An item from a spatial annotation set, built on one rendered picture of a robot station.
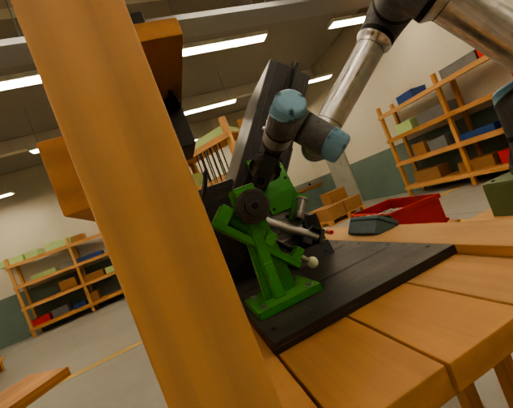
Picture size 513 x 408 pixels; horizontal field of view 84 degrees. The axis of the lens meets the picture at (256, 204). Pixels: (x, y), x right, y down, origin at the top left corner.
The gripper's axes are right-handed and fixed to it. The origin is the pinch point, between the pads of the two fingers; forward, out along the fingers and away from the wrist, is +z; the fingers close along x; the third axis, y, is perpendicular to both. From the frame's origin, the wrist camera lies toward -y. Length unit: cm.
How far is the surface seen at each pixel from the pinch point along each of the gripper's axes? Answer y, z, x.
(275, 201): -3.9, 2.7, -7.0
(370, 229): -3.4, -2.7, -37.6
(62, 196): -38, -50, 19
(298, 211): -5.9, -0.7, -14.7
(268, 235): -23.7, -21.9, -6.3
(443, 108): 432, 287, -262
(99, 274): -50, 805, 338
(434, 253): -18, -32, -38
